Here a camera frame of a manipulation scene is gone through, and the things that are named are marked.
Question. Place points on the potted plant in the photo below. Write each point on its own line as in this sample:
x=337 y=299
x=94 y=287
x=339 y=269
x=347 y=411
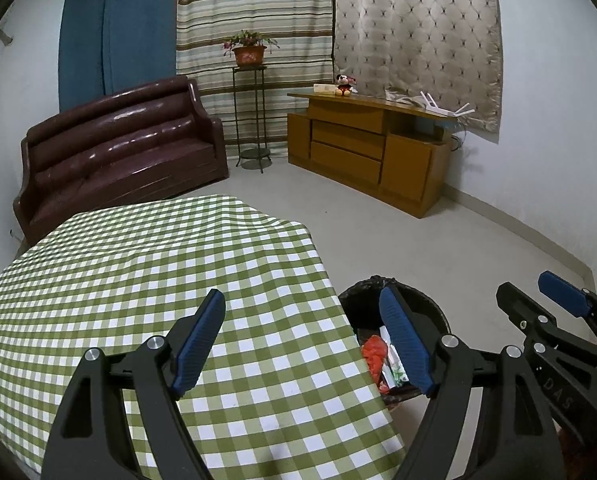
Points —
x=249 y=55

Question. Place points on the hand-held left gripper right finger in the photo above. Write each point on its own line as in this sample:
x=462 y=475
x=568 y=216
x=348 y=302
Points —
x=406 y=340

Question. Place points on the white router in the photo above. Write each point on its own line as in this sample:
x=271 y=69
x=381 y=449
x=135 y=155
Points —
x=438 y=107

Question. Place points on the plush mouse toy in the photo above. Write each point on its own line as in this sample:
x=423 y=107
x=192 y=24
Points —
x=345 y=86

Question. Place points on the red plastic bag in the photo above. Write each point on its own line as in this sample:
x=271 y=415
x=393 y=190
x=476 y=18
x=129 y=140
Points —
x=374 y=355

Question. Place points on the brown leather sofa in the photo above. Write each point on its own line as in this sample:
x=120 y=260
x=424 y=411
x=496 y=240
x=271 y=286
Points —
x=118 y=155

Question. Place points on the black trash bin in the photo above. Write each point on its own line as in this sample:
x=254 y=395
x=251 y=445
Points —
x=363 y=300

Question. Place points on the green checked tablecloth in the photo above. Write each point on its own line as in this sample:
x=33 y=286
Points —
x=128 y=270

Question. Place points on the white green paper pack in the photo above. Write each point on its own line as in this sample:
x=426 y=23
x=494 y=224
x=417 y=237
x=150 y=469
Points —
x=396 y=372

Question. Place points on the blue curtain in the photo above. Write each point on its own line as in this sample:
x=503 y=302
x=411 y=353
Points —
x=123 y=25

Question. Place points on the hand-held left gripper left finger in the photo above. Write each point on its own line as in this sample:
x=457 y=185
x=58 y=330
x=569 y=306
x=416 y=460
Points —
x=198 y=345

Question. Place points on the metal plant stand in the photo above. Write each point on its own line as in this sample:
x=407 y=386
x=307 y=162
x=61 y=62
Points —
x=252 y=156

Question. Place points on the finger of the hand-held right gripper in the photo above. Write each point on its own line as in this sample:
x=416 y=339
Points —
x=563 y=292
x=520 y=307

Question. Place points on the wooden cabinet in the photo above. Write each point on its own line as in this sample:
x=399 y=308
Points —
x=348 y=150

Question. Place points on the white tissue box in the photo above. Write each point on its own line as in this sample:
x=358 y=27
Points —
x=324 y=89

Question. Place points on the clear plastic wrapper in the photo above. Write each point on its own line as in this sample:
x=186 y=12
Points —
x=401 y=99

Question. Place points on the striped curtain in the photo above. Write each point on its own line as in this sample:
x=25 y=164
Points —
x=288 y=15

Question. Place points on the beige patterned curtain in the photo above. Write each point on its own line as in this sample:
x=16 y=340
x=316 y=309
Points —
x=418 y=25

